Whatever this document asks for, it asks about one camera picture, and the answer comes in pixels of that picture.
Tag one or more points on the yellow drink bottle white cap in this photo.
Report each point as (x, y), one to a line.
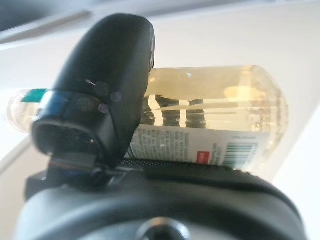
(225, 87)

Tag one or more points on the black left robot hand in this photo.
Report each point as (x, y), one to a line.
(107, 75)

